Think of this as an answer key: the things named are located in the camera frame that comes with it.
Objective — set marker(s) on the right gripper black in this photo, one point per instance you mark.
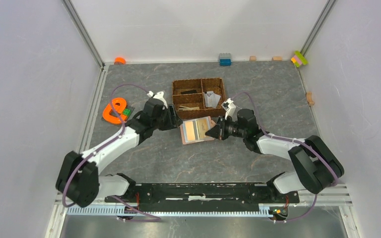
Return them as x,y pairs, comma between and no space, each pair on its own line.
214,132

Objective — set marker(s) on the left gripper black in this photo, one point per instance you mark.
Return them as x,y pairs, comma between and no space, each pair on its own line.
174,121

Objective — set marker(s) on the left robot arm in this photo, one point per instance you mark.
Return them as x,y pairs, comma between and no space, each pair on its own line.
80,180

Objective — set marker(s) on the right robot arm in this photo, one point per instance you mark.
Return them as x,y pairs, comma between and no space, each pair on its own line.
315,166

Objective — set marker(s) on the tan cards in basket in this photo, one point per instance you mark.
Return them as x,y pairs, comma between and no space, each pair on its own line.
185,108

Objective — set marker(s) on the grey cards in basket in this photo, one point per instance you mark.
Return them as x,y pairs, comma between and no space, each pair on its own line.
211,99

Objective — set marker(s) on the black item in basket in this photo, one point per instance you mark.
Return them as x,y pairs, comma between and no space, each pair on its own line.
189,92

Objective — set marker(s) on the brown woven divided basket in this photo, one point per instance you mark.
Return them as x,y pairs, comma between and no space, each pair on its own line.
202,85

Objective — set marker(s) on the green toy block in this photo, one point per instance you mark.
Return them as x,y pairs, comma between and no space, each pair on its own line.
126,112

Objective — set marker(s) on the orange tape dispenser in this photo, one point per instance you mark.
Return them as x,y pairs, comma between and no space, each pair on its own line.
113,111

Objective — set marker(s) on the blue grey toy bricks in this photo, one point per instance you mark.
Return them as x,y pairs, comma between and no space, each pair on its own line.
225,59

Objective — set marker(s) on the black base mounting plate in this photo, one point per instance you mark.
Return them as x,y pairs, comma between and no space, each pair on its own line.
205,197

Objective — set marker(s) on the orange round cap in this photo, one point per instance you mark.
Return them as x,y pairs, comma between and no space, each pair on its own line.
119,60

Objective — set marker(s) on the curved tan wooden piece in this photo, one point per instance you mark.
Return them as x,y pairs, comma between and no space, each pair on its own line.
309,98

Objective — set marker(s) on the green pink toy bricks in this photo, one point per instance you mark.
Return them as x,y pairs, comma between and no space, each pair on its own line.
298,59

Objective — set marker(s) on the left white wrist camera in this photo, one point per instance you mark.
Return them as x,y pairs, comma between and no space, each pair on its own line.
159,96

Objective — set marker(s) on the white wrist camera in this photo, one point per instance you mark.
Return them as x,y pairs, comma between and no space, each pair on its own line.
159,96
229,108

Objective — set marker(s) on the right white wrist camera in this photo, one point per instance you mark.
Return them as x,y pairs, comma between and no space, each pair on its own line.
229,108

